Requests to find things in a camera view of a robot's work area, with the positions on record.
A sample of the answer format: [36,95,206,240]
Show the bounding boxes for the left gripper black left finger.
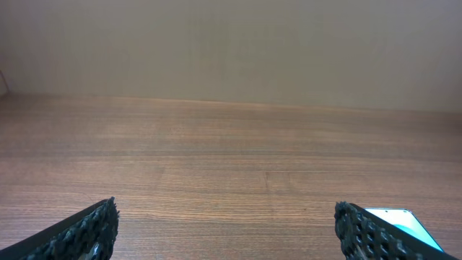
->
[1,197,119,260]

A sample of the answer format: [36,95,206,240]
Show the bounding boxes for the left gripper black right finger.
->
[334,201,457,260]

